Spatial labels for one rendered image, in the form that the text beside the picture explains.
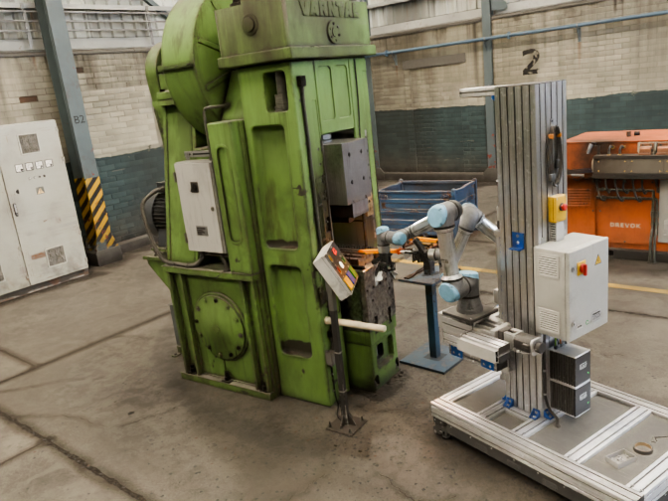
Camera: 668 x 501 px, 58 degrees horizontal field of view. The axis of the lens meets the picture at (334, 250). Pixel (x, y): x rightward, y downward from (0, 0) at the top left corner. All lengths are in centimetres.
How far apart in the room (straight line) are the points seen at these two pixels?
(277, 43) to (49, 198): 539
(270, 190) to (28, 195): 493
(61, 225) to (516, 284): 652
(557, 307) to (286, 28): 215
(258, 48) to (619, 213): 453
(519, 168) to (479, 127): 884
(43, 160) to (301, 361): 525
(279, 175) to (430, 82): 877
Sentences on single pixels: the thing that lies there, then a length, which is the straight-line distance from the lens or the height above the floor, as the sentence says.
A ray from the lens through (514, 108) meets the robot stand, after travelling 324.
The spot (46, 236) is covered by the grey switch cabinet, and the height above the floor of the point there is 67.
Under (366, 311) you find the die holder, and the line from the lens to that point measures 415.
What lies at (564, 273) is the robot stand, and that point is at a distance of 317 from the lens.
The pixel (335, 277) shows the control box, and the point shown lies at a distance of 348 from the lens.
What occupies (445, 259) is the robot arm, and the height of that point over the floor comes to 116.
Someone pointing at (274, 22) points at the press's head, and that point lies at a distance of 379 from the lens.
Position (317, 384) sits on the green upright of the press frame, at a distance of 429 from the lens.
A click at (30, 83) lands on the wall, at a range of 931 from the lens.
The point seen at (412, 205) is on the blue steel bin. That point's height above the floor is 50.
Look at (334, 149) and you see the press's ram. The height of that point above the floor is 173.
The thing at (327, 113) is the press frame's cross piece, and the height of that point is 195.
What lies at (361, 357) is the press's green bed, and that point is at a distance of 434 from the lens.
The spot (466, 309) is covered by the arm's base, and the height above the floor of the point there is 85.
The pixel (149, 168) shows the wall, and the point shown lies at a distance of 1009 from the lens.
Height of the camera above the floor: 213
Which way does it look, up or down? 15 degrees down
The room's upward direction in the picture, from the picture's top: 7 degrees counter-clockwise
